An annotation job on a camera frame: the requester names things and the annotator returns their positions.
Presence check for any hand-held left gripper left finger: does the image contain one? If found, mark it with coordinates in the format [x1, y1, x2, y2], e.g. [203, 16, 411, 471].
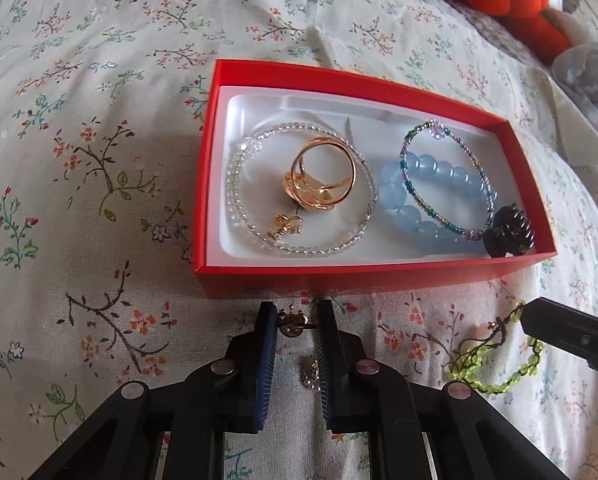
[28, 301, 280, 480]

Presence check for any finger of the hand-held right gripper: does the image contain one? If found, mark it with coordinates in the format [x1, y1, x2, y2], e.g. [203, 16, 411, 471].
[521, 296, 598, 381]

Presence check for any small crystal earring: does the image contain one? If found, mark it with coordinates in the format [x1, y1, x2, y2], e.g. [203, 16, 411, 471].
[301, 354, 322, 389]

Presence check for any large gold ring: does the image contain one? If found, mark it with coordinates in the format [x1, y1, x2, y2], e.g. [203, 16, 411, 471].
[282, 135, 362, 211]

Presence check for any blue bead bracelet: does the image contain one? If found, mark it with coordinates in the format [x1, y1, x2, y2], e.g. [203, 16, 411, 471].
[376, 152, 490, 254]

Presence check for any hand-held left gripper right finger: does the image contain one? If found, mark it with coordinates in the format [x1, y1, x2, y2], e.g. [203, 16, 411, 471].
[316, 299, 570, 480]

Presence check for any red cardboard box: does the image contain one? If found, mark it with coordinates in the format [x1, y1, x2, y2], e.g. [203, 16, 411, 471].
[192, 58, 558, 302]

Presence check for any black hair claw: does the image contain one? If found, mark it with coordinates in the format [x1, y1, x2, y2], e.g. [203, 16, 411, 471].
[481, 204, 538, 259]

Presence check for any grey cloth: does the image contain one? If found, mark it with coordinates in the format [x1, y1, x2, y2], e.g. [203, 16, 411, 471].
[551, 42, 598, 144]

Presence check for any thin multicolour bead bracelet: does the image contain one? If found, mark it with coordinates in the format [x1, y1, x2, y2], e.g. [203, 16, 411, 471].
[401, 118, 498, 241]

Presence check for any clear bead bracelet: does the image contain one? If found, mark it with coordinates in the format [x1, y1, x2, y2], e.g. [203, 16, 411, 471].
[223, 120, 380, 259]

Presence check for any green bead bracelet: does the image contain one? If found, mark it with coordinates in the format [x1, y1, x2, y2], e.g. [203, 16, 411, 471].
[442, 300, 548, 397]

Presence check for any small gold earring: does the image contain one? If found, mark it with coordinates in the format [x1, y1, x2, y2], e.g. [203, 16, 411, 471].
[267, 212, 305, 241]
[278, 304, 320, 337]

